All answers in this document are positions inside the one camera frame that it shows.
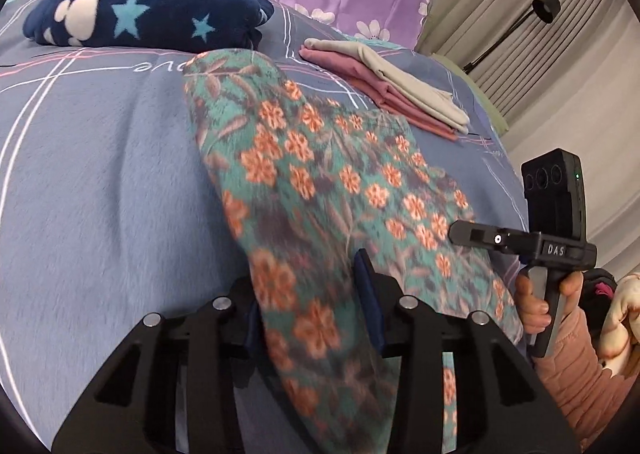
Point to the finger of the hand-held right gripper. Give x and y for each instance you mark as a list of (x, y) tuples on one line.
[(490, 238)]

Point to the green floral pants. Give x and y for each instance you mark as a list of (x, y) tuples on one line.
[(310, 174)]

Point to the folded pink garment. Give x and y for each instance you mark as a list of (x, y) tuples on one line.
[(372, 81)]

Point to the person's right forearm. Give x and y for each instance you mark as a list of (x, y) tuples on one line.
[(580, 384)]

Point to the navy star print garment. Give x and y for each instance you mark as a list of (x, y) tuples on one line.
[(150, 9)]

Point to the folded beige garment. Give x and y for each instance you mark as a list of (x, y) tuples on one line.
[(415, 84)]

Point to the beige curtain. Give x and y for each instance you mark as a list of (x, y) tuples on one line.
[(550, 79)]

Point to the blue-grey bedspread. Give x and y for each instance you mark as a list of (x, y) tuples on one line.
[(100, 184)]

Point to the black floor lamp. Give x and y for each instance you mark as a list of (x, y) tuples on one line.
[(545, 9)]

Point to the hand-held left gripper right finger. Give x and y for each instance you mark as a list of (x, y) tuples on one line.
[(372, 306)]

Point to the cream plush cloth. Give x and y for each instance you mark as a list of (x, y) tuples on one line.
[(622, 324)]

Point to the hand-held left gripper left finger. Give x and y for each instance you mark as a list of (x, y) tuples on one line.
[(248, 329)]

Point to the person's right hand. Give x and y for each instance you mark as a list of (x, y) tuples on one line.
[(532, 304)]

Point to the dark cloth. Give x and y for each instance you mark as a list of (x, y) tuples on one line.
[(597, 294)]

